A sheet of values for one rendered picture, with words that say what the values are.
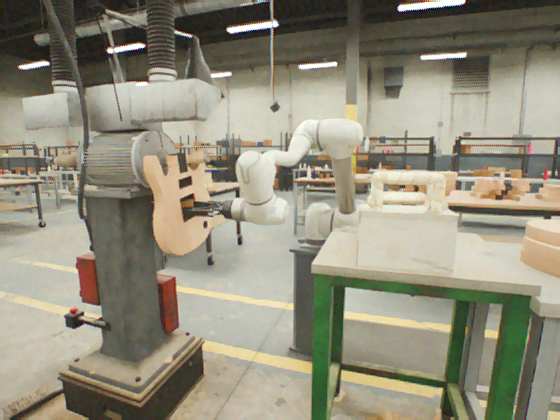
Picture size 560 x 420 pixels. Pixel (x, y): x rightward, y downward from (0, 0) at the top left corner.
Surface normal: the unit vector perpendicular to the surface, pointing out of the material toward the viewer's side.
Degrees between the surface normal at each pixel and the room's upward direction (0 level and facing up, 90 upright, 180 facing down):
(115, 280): 90
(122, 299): 90
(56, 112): 90
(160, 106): 90
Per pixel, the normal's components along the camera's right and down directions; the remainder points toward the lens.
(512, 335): -0.30, 0.15
